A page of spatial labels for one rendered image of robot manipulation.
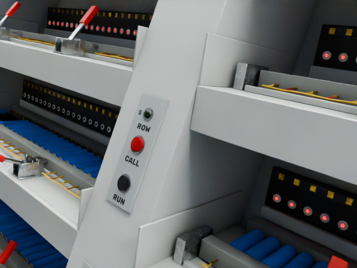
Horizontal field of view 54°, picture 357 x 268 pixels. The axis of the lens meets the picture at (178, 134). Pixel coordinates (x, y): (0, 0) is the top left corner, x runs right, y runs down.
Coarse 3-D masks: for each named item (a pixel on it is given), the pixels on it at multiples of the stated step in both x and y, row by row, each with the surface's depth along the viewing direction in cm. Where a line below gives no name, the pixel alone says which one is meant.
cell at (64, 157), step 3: (81, 153) 61; (84, 153) 61; (87, 153) 61; (90, 153) 62; (60, 156) 58; (63, 156) 58; (66, 156) 58; (69, 156) 58; (72, 156) 59; (75, 156) 59; (78, 156) 60; (81, 156) 60; (84, 156) 60; (87, 156) 61; (63, 159) 57; (66, 159) 58; (69, 159) 58
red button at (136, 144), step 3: (135, 138) 36; (138, 138) 36; (132, 141) 37; (135, 141) 36; (138, 141) 36; (141, 141) 36; (132, 144) 36; (135, 144) 36; (138, 144) 36; (141, 144) 36; (132, 147) 36; (135, 147) 36; (138, 147) 36; (141, 147) 36; (132, 150) 36; (135, 150) 36; (138, 150) 36
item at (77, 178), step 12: (0, 132) 66; (12, 132) 65; (0, 144) 62; (12, 144) 62; (24, 144) 59; (48, 156) 55; (48, 168) 54; (60, 168) 52; (72, 168) 52; (72, 180) 50; (84, 180) 48; (72, 192) 47
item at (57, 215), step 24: (0, 96) 88; (0, 168) 54; (0, 192) 53; (24, 192) 48; (48, 192) 48; (24, 216) 48; (48, 216) 44; (72, 216) 43; (48, 240) 44; (72, 240) 41
